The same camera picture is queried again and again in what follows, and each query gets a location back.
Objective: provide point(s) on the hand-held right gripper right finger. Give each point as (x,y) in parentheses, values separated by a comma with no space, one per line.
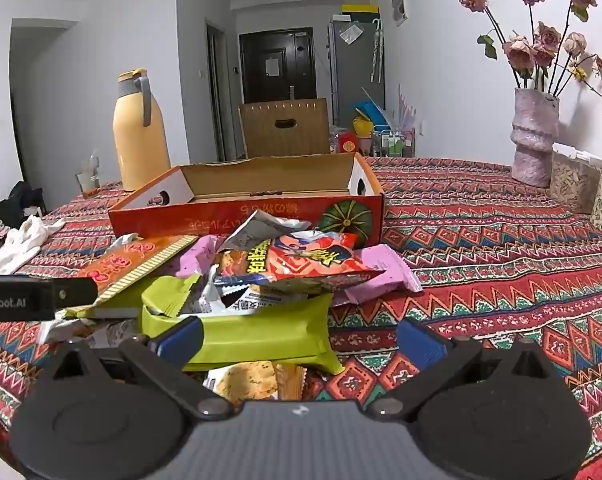
(418,339)

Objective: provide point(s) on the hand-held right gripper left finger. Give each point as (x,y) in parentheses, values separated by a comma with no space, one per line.
(180,336)

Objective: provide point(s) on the small green snack packet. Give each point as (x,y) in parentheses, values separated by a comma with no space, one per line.
(168,292)

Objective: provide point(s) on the purple snack packet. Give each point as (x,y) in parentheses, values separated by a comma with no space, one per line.
(381,270)
(196,255)

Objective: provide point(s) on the yellow cracker packet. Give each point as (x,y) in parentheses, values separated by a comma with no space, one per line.
(246,382)

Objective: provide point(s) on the large green snack packet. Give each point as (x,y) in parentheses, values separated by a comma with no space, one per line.
(261,330)

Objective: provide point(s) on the orange striped snack packet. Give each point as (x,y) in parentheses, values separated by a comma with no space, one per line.
(131,265)

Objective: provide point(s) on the white printed snack packet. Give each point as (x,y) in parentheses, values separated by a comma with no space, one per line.
(261,302)

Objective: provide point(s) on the orange cardboard box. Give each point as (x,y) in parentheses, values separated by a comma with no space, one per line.
(206,215)

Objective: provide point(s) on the silver snack packet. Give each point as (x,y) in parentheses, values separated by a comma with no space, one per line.
(253,232)

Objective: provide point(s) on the red snack packet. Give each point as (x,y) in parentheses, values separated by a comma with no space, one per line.
(311,260)

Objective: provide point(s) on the white glove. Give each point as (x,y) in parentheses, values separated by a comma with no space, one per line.
(23,242)

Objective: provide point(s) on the patterned tablecloth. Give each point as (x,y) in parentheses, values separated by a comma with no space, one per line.
(481,270)

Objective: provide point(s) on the dark bag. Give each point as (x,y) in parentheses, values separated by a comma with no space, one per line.
(18,202)

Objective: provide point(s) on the glass cup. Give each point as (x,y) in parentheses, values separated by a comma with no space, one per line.
(87,182)

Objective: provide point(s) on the yellow thermos jug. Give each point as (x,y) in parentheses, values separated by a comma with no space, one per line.
(141,145)

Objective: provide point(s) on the red gift box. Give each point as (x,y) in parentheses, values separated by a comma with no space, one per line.
(348,144)

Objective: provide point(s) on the pink ribbed vase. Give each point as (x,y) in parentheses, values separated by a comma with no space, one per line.
(533,145)

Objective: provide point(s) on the blue plastic board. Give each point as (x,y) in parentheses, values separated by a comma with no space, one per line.
(368,112)

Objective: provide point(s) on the grey refrigerator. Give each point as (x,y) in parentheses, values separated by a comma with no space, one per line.
(351,75)

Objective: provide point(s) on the dark entrance door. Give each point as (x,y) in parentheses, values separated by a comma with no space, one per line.
(253,70)

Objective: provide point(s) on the white folded umbrella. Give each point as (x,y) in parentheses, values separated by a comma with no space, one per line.
(377,50)

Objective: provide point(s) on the dried pink flowers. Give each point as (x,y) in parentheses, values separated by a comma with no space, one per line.
(521,52)

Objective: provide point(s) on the yellow flower branch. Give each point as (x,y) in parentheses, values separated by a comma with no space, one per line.
(578,72)

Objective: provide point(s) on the clear plastic bag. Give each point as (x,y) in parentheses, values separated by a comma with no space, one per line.
(351,32)

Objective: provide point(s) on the yellow box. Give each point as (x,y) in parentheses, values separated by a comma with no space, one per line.
(361,11)

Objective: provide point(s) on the wall electrical panel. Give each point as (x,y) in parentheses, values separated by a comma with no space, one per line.
(400,5)

